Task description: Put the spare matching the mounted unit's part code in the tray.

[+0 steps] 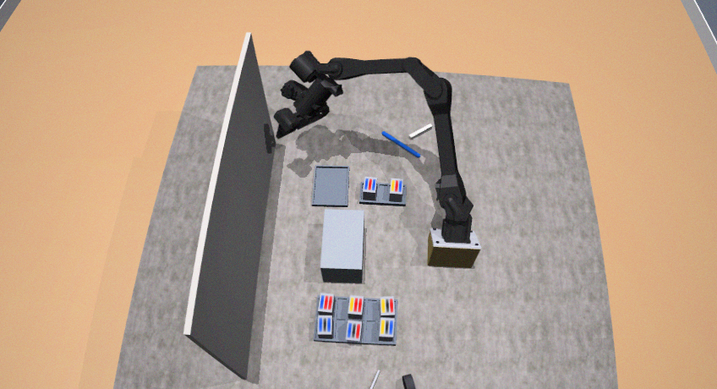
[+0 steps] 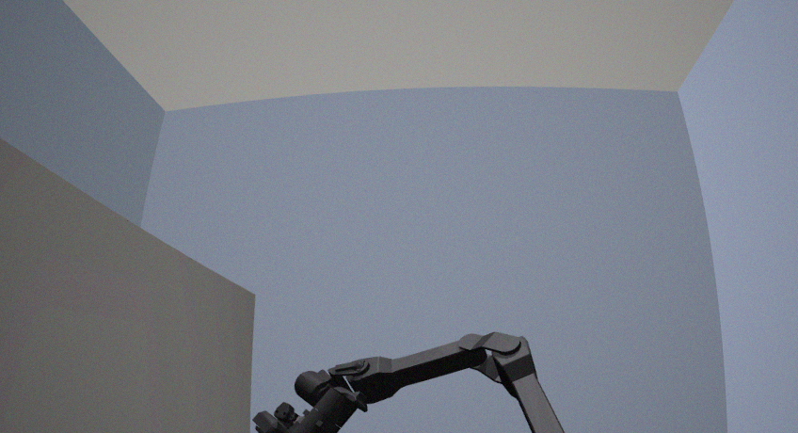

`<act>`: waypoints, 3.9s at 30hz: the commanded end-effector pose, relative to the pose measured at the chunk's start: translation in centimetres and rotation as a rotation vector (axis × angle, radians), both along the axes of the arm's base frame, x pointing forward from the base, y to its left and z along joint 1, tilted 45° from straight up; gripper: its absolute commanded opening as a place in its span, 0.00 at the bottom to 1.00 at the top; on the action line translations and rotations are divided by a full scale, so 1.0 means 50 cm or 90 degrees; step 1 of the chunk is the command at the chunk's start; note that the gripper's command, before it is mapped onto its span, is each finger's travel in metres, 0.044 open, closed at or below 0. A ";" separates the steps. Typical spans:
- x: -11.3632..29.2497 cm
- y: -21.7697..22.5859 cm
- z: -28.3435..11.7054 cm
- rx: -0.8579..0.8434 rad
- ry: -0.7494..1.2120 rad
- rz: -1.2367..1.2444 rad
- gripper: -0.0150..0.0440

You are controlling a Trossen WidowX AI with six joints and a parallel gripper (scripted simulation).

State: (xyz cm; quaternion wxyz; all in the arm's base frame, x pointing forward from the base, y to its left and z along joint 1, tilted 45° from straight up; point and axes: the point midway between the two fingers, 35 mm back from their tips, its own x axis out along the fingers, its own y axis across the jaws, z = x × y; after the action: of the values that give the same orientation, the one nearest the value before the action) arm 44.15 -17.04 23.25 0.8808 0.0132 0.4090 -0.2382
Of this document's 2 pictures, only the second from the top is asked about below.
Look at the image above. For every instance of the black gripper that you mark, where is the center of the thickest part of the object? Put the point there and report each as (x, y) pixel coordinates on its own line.
(314, 422)

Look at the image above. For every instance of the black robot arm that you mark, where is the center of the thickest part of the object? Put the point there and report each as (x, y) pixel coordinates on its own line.
(377, 378)

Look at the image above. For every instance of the dark grey wall panel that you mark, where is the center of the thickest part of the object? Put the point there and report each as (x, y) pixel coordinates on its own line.
(104, 328)

